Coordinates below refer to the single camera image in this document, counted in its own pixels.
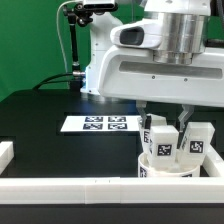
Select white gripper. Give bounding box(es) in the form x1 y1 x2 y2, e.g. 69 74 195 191
98 46 224 146

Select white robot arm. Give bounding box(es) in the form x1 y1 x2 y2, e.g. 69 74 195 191
83 0 224 123

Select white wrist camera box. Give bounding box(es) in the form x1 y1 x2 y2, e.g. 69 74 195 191
110 19 163 49

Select white U-shaped fence wall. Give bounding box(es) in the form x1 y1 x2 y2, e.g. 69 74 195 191
0 149 224 204

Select white marker base plate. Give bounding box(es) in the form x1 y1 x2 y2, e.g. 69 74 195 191
61 115 139 133

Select black cables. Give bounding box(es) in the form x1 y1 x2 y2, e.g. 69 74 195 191
31 73 75 91

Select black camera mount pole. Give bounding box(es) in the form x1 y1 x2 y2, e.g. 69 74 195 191
62 3 101 90

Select white cable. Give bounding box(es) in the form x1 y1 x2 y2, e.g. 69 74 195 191
55 0 81 74

